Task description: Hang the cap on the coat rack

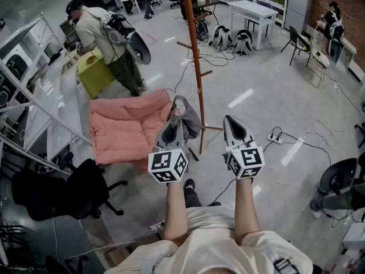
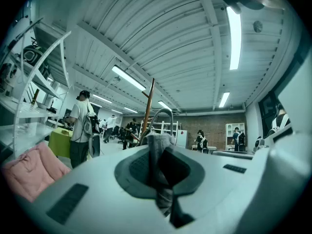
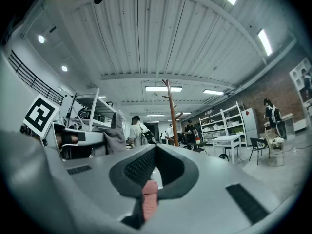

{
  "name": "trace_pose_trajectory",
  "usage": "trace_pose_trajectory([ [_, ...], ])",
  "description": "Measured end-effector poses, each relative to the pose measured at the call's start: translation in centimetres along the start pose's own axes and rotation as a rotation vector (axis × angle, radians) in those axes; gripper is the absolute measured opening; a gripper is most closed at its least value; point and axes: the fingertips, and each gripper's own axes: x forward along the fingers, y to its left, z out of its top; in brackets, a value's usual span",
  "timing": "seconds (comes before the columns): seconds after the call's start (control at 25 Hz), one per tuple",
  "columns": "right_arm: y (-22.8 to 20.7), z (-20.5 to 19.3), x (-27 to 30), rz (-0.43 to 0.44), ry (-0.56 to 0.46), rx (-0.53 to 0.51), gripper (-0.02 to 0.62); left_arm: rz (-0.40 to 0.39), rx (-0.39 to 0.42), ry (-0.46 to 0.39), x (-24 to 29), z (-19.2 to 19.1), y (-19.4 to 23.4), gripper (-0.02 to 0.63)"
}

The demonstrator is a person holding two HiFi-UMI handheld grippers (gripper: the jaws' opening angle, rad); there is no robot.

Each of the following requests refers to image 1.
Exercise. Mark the yellow-green covered table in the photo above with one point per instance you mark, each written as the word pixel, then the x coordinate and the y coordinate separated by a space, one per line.
pixel 94 78

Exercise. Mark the brown wooden coat rack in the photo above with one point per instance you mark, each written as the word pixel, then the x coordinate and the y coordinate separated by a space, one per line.
pixel 196 67

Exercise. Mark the black and white backpack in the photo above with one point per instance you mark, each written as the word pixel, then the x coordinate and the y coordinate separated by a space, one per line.
pixel 221 37
pixel 242 41

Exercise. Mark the grey garment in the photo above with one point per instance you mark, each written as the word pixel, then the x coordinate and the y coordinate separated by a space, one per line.
pixel 189 124

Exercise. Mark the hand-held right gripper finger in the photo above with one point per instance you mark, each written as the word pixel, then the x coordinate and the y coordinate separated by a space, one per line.
pixel 226 133
pixel 247 138

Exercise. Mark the white low cabinet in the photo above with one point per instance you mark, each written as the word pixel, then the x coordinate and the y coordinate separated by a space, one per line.
pixel 346 50

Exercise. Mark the white power strip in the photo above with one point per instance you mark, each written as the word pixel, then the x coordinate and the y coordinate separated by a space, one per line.
pixel 275 138

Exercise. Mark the person's cream shirt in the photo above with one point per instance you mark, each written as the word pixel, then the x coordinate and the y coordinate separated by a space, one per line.
pixel 214 238

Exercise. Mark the person's right forearm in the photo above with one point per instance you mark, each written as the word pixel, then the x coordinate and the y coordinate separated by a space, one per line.
pixel 246 210

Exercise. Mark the person's left forearm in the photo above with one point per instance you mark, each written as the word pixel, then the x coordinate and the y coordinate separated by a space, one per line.
pixel 175 210

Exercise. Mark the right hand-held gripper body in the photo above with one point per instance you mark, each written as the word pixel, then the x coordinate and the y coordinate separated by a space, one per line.
pixel 248 160

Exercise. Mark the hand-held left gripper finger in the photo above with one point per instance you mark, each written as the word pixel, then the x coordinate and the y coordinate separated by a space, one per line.
pixel 181 140
pixel 159 136

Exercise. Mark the dark square table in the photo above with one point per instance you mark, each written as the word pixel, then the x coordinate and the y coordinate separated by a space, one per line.
pixel 206 4

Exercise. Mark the grey refrigerator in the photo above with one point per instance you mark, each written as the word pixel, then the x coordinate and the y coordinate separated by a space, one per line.
pixel 298 7

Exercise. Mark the white box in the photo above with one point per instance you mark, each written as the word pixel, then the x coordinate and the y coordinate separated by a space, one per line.
pixel 355 235

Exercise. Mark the white table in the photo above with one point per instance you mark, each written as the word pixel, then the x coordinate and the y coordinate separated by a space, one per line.
pixel 251 8

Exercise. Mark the white metal shelf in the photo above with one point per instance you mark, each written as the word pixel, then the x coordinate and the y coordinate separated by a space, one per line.
pixel 54 116

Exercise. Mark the black metal chair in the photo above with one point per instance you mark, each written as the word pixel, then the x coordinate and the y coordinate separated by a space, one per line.
pixel 296 43

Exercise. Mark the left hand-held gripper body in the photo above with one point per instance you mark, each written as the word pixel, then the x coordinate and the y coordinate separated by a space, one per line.
pixel 168 164

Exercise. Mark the black office chair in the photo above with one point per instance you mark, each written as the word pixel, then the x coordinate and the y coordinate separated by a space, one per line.
pixel 71 187

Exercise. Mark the person's leg with black shoe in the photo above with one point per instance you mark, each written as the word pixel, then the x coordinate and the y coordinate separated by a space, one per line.
pixel 190 188

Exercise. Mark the black chair base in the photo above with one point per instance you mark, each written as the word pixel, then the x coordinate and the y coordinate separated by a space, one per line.
pixel 360 133

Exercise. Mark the pink padded cushion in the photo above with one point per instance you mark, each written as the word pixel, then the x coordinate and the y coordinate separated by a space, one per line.
pixel 122 130

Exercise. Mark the small brown box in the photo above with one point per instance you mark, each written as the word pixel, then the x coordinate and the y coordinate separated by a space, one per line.
pixel 91 59

